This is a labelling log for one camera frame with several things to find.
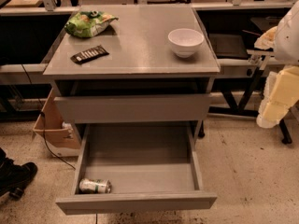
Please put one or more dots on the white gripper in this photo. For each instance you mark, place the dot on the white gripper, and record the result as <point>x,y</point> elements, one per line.
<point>289,39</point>

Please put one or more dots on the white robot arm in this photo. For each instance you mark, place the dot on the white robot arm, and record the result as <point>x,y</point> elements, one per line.
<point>286,43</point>

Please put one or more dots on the grey top drawer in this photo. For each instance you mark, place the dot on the grey top drawer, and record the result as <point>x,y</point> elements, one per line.
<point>133,108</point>

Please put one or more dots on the open grey middle drawer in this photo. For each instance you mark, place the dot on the open grey middle drawer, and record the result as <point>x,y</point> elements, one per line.
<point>151,167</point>

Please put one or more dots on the white ceramic bowl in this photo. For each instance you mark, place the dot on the white ceramic bowl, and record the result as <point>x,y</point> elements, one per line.
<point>185,42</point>

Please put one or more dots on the dark brown snack bar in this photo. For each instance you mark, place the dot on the dark brown snack bar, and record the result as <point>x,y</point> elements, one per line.
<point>89,55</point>

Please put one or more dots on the green chip bag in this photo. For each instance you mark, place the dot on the green chip bag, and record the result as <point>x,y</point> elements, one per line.
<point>87,24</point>

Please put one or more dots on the cardboard box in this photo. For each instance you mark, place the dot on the cardboard box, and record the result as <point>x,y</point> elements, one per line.
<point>59,135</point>

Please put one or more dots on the black shoe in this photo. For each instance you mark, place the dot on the black shoe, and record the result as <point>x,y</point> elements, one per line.
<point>15,178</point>

